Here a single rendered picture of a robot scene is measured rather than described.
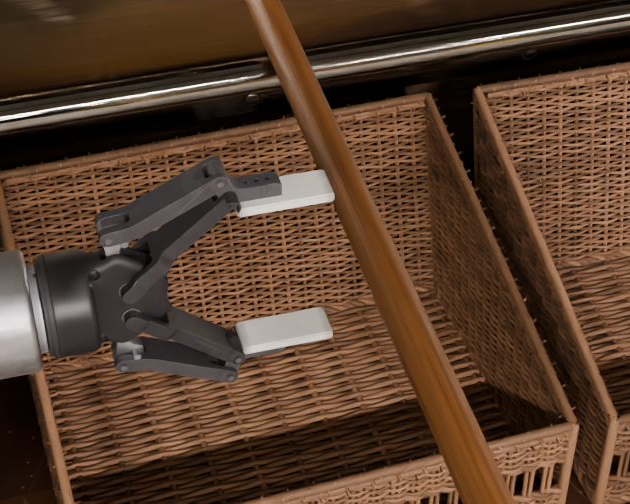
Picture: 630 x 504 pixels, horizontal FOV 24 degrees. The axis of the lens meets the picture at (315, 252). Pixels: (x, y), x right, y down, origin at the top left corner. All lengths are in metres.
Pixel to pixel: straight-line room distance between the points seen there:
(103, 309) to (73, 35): 0.68
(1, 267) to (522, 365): 0.82
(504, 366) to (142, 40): 0.57
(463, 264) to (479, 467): 0.90
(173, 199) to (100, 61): 0.70
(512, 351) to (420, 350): 0.74
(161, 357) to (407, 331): 0.20
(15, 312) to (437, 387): 0.29
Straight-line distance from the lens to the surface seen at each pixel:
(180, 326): 1.08
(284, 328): 1.12
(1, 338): 1.02
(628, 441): 1.65
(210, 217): 1.01
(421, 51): 1.34
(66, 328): 1.02
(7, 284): 1.02
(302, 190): 1.02
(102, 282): 1.03
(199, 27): 1.70
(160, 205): 1.00
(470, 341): 1.85
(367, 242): 1.07
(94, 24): 1.68
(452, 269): 1.86
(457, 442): 0.94
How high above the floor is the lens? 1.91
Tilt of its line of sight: 42 degrees down
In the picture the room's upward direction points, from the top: straight up
